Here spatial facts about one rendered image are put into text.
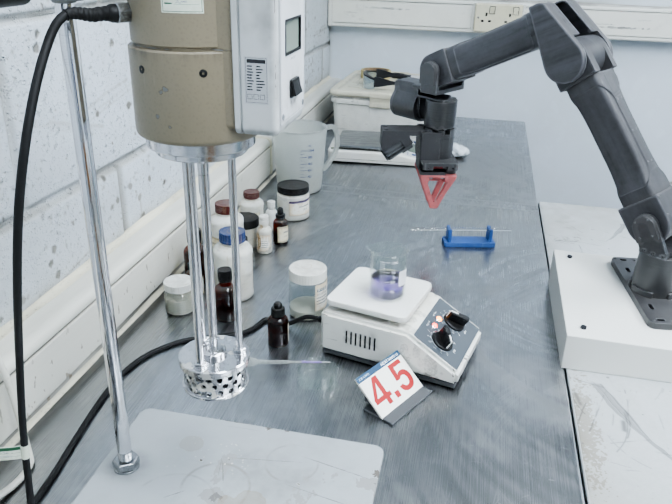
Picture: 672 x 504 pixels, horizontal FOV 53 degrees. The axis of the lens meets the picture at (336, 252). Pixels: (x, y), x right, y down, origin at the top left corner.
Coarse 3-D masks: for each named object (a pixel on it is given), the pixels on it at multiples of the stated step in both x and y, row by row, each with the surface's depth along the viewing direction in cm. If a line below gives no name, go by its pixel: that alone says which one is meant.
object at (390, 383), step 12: (396, 360) 89; (384, 372) 87; (396, 372) 88; (408, 372) 89; (372, 384) 85; (384, 384) 86; (396, 384) 87; (408, 384) 88; (372, 396) 84; (384, 396) 85; (396, 396) 86; (384, 408) 84
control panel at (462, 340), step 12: (432, 312) 95; (444, 312) 97; (444, 324) 94; (468, 324) 97; (420, 336) 90; (456, 336) 94; (468, 336) 95; (432, 348) 89; (456, 348) 92; (468, 348) 93; (444, 360) 89; (456, 360) 90
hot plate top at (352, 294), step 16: (352, 272) 101; (368, 272) 101; (336, 288) 96; (352, 288) 96; (368, 288) 96; (416, 288) 97; (336, 304) 93; (352, 304) 92; (368, 304) 92; (384, 304) 92; (400, 304) 92; (416, 304) 92; (400, 320) 89
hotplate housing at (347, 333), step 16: (432, 304) 97; (448, 304) 99; (320, 320) 99; (336, 320) 93; (352, 320) 92; (368, 320) 92; (384, 320) 92; (416, 320) 92; (336, 336) 94; (352, 336) 93; (368, 336) 92; (384, 336) 90; (400, 336) 89; (480, 336) 98; (336, 352) 95; (352, 352) 94; (368, 352) 93; (384, 352) 91; (400, 352) 90; (416, 352) 89; (432, 352) 89; (416, 368) 90; (432, 368) 89; (448, 368) 88; (464, 368) 92; (448, 384) 89
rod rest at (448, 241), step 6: (450, 234) 131; (486, 234) 133; (492, 234) 131; (444, 240) 132; (450, 240) 131; (456, 240) 132; (462, 240) 132; (468, 240) 132; (474, 240) 132; (480, 240) 133; (486, 240) 133; (492, 240) 133; (444, 246) 132; (450, 246) 131; (456, 246) 131; (462, 246) 132; (468, 246) 132; (474, 246) 132; (480, 246) 132; (486, 246) 132; (492, 246) 132
